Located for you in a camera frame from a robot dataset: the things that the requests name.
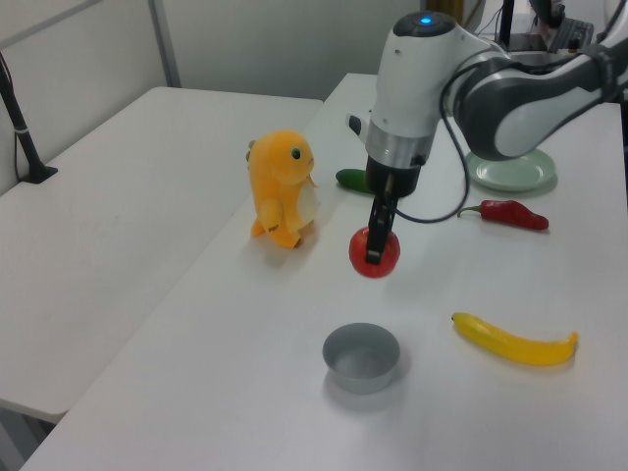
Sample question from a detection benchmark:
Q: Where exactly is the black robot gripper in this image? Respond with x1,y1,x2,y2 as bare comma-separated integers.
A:
363,155,423,267

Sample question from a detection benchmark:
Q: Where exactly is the red apple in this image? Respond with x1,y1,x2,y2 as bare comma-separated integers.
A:
347,226,401,281

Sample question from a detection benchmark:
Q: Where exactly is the grey bowl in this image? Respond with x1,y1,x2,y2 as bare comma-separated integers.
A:
322,322,401,395

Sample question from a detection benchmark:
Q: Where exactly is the green cucumber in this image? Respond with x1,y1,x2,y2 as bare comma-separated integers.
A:
335,168,377,195

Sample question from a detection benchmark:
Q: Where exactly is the orange plush toy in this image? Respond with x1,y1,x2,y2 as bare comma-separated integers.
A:
244,129,323,250

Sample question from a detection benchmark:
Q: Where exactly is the red chili pepper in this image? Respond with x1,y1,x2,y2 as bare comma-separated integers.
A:
456,199,550,232

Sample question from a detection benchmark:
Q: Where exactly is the pale green plate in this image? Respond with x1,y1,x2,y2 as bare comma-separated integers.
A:
463,146,558,192

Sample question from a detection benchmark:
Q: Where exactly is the yellow banana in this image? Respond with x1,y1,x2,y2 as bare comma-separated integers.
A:
450,311,580,367

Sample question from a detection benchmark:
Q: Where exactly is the black upright pole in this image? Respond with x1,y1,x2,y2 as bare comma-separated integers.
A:
498,0,516,46

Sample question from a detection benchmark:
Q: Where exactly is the black computer keyboard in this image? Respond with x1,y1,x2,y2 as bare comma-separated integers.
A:
548,17,596,54

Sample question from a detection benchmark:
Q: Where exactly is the black pole with flat foot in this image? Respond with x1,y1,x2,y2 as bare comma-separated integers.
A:
0,50,59,185

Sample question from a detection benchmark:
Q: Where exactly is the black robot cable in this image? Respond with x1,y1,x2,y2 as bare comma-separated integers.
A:
392,47,497,225

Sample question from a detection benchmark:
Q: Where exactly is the grey partition frame post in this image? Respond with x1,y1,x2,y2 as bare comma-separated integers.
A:
147,0,183,90

